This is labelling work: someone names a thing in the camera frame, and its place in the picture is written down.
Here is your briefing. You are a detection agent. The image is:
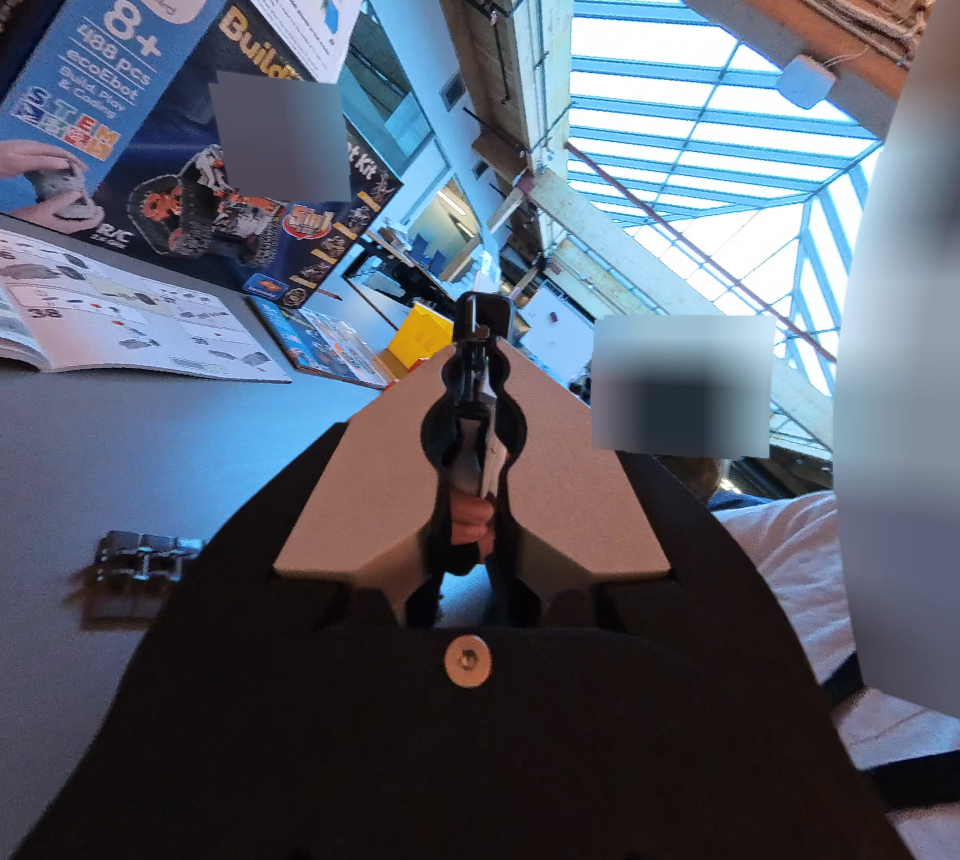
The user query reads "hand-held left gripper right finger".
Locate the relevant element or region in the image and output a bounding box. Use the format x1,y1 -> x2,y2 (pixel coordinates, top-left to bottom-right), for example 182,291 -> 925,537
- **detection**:
487,339 -> 671,627

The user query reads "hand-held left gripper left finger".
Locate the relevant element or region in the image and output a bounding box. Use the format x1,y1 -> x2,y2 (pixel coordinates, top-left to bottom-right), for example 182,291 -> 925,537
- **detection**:
273,343 -> 460,627

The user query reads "single grey track link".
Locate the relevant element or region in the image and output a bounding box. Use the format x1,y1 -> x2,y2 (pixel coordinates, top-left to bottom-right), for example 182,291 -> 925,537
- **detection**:
459,324 -> 500,420

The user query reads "grey toy track chain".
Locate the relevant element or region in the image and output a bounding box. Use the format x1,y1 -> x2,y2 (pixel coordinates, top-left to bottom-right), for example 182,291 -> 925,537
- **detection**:
90,530 -> 206,593

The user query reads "grey desk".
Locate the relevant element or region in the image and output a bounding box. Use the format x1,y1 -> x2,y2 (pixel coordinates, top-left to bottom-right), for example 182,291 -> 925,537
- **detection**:
0,215 -> 421,846

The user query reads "person's right hand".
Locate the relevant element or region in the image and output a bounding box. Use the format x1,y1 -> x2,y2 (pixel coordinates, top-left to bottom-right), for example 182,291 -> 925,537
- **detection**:
448,489 -> 498,576

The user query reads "yellow plastic bin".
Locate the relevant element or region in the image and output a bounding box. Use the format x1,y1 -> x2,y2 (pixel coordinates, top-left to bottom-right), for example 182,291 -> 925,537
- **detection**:
386,301 -> 456,383

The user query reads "blue printed leaflet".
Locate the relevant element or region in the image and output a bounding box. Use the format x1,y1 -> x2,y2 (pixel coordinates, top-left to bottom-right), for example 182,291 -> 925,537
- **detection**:
247,296 -> 400,391

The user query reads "large grid window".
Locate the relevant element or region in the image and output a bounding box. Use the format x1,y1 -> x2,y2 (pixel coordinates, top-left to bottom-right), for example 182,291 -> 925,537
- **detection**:
566,0 -> 888,443

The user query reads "white instruction booklet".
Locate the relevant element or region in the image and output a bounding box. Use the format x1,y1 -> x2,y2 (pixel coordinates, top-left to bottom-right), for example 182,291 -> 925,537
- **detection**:
0,229 -> 293,384

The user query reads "blue robot kit box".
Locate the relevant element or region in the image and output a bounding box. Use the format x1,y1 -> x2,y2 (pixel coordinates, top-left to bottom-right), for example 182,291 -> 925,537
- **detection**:
0,0 -> 406,311

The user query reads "white junction box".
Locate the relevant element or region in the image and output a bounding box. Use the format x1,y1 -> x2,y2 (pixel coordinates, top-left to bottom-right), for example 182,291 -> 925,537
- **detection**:
774,54 -> 838,110

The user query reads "black harness strap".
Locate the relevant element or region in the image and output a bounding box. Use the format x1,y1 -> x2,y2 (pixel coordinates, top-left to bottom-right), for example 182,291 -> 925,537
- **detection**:
861,748 -> 960,813
821,650 -> 865,709

